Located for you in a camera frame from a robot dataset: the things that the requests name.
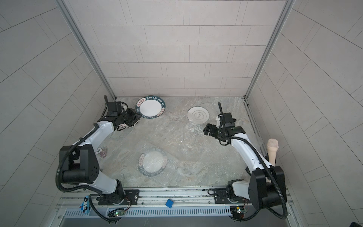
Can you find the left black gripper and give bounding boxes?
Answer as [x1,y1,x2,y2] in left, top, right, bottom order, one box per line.
[117,108,143,128]

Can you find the green rimmed plate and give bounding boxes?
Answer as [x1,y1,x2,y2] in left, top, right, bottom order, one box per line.
[135,96,165,119]
[138,149,168,177]

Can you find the bubble wrap sheet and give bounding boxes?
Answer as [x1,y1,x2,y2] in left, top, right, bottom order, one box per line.
[131,140,185,187]

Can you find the orange sunburst dinner plate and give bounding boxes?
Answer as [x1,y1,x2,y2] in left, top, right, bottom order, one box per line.
[117,119,140,131]

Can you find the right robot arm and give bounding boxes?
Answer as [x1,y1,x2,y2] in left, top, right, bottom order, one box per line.
[203,103,288,222]

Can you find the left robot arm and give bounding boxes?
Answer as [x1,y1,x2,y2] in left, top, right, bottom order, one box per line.
[55,101,141,205]

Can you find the white plate concentric rings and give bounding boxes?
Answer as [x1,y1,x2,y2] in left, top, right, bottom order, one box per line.
[187,106,210,124]

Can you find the pink patterned small object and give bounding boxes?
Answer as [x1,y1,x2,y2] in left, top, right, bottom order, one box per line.
[95,147,108,159]

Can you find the beige foam microphone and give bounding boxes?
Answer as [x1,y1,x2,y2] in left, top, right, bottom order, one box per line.
[267,139,279,166]

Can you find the right circuit board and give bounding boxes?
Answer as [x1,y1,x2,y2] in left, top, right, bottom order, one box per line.
[230,206,247,220]

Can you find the circuit board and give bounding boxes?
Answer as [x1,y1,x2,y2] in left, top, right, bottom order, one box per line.
[107,208,125,218]
[230,206,247,220]

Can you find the blue square tag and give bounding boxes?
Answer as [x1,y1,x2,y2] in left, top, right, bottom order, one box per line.
[165,199,174,209]

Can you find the left circuit board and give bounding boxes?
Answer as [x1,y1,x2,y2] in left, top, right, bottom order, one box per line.
[107,208,125,218]

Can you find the blue connector clip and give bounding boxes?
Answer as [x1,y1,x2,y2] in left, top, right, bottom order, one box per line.
[79,195,90,214]

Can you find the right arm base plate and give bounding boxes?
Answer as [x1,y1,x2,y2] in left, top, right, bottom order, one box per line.
[208,188,250,204]

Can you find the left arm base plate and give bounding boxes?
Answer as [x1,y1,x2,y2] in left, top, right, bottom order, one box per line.
[96,189,140,206]

